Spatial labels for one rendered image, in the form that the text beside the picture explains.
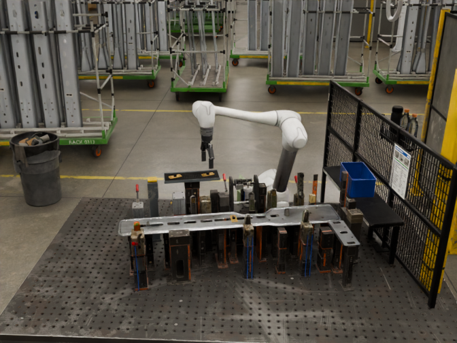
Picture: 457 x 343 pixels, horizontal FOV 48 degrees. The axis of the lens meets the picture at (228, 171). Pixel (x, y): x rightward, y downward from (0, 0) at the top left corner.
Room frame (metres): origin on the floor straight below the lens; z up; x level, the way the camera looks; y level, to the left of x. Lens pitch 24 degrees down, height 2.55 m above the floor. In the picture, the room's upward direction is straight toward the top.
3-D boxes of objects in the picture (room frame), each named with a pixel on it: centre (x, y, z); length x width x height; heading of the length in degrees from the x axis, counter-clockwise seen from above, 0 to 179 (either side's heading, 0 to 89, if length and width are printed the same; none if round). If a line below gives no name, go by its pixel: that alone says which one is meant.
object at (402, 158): (2.88, -1.06, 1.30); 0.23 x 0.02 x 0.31; 9
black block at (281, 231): (2.69, -0.33, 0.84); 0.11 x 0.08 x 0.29; 9
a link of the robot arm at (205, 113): (3.15, 0.14, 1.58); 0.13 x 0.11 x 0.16; 17
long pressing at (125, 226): (2.81, -0.01, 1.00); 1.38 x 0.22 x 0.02; 99
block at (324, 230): (2.72, -0.59, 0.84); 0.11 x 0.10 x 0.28; 9
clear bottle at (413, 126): (2.99, -1.13, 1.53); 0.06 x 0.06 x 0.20
